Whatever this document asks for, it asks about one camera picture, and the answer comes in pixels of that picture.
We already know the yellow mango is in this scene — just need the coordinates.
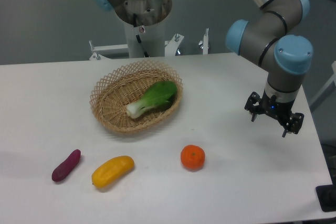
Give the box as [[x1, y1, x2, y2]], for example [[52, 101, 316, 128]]
[[91, 156, 135, 188]]

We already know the white metal frame bracket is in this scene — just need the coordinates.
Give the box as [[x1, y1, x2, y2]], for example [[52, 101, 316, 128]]
[[89, 33, 184, 60]]

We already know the white frame post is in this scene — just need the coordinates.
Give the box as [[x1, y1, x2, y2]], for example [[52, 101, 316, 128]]
[[198, 28, 210, 55]]

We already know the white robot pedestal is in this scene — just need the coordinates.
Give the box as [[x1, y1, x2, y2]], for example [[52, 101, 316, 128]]
[[115, 0, 172, 58]]

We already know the purple sweet potato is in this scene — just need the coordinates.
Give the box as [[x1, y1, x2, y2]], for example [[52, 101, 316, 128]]
[[51, 149, 81, 182]]

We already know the green bok choy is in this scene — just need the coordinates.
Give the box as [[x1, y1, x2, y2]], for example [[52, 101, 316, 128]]
[[126, 81, 177, 119]]

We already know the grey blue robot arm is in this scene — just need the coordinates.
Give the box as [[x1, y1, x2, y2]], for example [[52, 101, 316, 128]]
[[94, 0, 313, 134]]

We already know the white frame at right edge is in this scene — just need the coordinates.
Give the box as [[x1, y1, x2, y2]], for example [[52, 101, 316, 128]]
[[309, 61, 335, 112]]

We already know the woven wicker basket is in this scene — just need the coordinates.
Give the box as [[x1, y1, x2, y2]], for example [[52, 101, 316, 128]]
[[90, 60, 183, 134]]

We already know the black cable on pedestal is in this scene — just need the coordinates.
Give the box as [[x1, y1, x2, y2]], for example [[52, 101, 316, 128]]
[[132, 13, 151, 58]]

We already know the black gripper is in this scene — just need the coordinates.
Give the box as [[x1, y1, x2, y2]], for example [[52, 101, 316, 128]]
[[244, 91, 304, 137]]

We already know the black device at table edge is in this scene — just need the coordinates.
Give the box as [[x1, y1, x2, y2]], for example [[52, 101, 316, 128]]
[[316, 185, 335, 212]]

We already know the orange tangerine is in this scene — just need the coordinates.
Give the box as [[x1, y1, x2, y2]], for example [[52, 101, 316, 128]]
[[180, 145, 206, 170]]

